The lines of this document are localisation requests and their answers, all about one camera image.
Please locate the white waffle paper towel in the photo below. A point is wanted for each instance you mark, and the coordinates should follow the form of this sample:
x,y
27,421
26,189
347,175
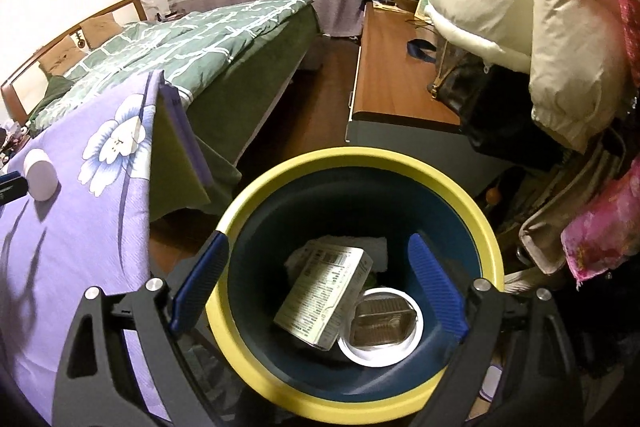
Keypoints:
x,y
375,252

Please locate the bed with green quilt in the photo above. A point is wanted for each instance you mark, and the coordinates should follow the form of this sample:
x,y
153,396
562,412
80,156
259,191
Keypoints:
x,y
175,47

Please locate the green printed carton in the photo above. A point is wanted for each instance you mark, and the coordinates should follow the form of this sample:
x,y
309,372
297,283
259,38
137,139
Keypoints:
x,y
320,297

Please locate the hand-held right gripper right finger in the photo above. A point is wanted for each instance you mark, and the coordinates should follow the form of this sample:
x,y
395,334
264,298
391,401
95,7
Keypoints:
x,y
435,287

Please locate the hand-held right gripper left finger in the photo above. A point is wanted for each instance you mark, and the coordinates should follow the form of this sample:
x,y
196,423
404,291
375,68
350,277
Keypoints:
x,y
200,277

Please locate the small orange ball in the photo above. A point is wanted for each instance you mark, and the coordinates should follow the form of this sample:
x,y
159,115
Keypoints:
x,y
494,196

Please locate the wooden headboard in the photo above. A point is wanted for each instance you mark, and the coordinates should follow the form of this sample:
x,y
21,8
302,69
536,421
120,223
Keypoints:
x,y
20,82

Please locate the dark green bed skirt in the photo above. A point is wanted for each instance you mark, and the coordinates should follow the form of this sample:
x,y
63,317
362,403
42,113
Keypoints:
x,y
240,107

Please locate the yellow rimmed blue bin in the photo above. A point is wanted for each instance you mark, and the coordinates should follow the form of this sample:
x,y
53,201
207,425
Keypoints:
x,y
260,267

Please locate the brown pillow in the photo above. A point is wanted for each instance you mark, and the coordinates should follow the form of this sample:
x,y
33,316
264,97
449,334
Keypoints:
x,y
60,59
100,32

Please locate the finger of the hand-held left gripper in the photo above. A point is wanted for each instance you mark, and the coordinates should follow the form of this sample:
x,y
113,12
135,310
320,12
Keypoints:
x,y
10,189

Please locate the white plastic bottle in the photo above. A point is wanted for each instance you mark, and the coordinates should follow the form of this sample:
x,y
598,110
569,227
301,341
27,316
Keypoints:
x,y
42,177

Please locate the wooden desk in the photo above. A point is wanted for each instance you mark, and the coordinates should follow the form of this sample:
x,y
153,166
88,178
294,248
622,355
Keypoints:
x,y
395,82

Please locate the white paper cup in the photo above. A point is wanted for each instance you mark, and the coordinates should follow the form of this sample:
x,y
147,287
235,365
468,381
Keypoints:
x,y
375,355

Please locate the brown plastic tray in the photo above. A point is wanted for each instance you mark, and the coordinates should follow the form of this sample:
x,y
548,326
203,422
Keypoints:
x,y
382,322

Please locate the black handbag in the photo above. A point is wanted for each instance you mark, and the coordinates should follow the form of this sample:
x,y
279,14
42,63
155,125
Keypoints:
x,y
480,92

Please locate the beige bag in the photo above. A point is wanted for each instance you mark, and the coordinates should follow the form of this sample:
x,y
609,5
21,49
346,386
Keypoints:
x,y
545,232

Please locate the pink floral cloth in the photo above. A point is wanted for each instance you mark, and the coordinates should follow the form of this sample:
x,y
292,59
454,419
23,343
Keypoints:
x,y
605,227

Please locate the brown woven basket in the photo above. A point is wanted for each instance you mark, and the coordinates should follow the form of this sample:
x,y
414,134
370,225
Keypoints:
x,y
406,2

